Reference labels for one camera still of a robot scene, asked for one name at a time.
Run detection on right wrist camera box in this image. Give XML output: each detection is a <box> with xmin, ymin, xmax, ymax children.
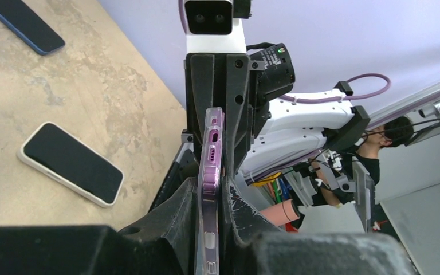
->
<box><xmin>178</xmin><ymin>0</ymin><xmax>252</xmax><ymax>54</ymax></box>

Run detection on person in black shirt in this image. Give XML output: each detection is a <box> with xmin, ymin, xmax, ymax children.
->
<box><xmin>292</xmin><ymin>115</ymin><xmax>415</xmax><ymax>230</ymax></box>

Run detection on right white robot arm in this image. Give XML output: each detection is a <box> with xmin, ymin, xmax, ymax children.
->
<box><xmin>184</xmin><ymin>42</ymin><xmax>370</xmax><ymax>181</ymax></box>

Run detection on beige cased smartphone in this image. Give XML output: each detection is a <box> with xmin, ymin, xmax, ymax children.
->
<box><xmin>17</xmin><ymin>121</ymin><xmax>124</xmax><ymax>208</ymax></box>

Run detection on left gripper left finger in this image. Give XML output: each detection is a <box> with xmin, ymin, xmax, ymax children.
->
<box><xmin>0</xmin><ymin>178</ymin><xmax>197</xmax><ymax>274</ymax></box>

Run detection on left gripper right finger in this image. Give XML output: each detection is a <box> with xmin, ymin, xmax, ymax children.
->
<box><xmin>220</xmin><ymin>177</ymin><xmax>415</xmax><ymax>274</ymax></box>

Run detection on purple edged smartphone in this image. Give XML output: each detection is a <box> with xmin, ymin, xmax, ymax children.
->
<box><xmin>195</xmin><ymin>107</ymin><xmax>224</xmax><ymax>274</ymax></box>

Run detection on black smartphone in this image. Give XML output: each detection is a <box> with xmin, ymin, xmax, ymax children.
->
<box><xmin>0</xmin><ymin>0</ymin><xmax>65</xmax><ymax>56</ymax></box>

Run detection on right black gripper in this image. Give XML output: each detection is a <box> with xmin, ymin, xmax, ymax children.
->
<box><xmin>185</xmin><ymin>42</ymin><xmax>296</xmax><ymax>178</ymax></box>

